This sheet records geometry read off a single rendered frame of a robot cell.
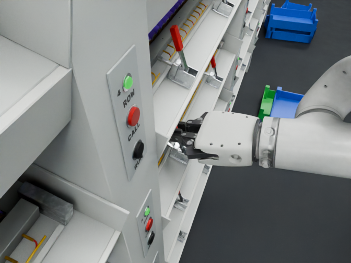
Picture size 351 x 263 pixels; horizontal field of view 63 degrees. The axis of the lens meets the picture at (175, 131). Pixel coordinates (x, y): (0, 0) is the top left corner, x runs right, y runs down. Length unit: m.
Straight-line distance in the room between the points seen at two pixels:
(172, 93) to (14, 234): 0.27
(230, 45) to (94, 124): 0.76
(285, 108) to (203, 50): 0.96
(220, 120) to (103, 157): 0.33
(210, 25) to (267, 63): 1.32
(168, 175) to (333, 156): 0.29
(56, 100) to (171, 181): 0.42
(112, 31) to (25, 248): 0.21
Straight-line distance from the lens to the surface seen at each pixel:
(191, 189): 0.79
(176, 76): 0.45
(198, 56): 0.53
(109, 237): 0.31
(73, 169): 0.25
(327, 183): 1.34
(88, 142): 0.21
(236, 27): 0.90
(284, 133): 0.47
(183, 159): 0.59
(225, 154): 0.48
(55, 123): 0.18
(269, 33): 2.19
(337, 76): 0.51
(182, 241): 0.93
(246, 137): 0.48
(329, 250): 1.19
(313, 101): 0.54
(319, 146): 0.47
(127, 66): 0.21
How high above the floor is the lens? 0.99
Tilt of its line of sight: 46 degrees down
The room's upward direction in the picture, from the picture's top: straight up
